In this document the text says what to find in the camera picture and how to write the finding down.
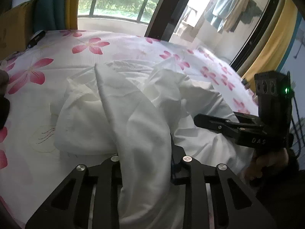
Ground white fabric sheet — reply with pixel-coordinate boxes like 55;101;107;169
50;60;252;228

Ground hanging beige clothes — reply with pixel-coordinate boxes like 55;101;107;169
223;0;249;32

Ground hanging blue clothes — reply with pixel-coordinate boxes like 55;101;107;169
204;0;239;33

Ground person's hand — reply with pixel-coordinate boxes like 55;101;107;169
243;148;288;181

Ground yellow curtain right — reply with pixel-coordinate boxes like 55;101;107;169
243;0;298;91

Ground yellow curtain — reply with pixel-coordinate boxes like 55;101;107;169
243;0;298;91
65;0;79;30

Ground pink floral bed sheet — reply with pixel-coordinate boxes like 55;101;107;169
1;31;258;226

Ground black balcony railing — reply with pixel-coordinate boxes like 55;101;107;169
79;0;159;25

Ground black remote on bed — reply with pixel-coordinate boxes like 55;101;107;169
27;30;46;49

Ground brown cardboard box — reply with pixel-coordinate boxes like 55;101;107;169
0;0;36;60

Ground teal curtain left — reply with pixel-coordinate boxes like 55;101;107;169
33;0;66;32

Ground yellow curtain left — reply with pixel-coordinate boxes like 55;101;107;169
65;0;79;30

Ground dark door frame post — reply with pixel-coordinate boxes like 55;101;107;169
145;0;189;41

